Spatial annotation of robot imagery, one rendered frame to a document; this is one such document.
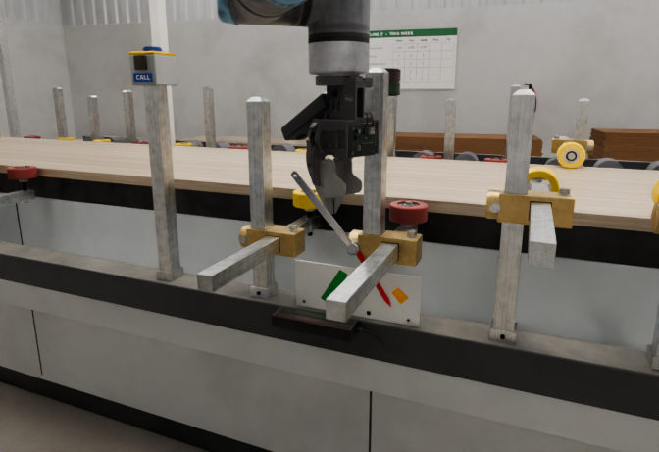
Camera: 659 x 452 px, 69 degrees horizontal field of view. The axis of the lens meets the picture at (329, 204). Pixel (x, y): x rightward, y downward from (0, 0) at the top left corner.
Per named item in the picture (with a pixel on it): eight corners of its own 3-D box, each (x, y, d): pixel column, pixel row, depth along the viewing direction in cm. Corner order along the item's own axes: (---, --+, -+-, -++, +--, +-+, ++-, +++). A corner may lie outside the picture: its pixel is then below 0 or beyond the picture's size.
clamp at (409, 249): (416, 267, 89) (417, 240, 88) (347, 258, 94) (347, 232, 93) (422, 258, 94) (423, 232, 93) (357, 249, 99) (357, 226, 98)
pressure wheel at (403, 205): (421, 262, 99) (424, 207, 97) (383, 257, 102) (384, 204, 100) (429, 250, 106) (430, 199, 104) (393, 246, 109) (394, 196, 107)
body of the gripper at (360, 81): (344, 163, 69) (345, 75, 66) (305, 157, 75) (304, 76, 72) (380, 158, 74) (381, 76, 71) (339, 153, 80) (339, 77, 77)
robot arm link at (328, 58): (295, 44, 71) (341, 48, 78) (296, 78, 72) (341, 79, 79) (338, 39, 65) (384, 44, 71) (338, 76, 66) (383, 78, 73)
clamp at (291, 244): (293, 259, 99) (293, 235, 97) (237, 251, 104) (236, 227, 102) (306, 250, 104) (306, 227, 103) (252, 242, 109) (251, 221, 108)
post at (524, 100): (510, 362, 87) (536, 89, 76) (490, 358, 88) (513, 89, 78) (511, 353, 90) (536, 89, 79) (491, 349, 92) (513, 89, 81)
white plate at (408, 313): (418, 327, 92) (420, 277, 89) (295, 305, 101) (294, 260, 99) (419, 326, 92) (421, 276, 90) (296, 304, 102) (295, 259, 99)
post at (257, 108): (268, 321, 106) (261, 96, 95) (254, 318, 107) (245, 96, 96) (276, 314, 109) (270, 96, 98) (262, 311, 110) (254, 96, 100)
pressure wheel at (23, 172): (15, 199, 157) (10, 164, 155) (43, 197, 160) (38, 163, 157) (8, 204, 150) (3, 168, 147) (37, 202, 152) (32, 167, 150)
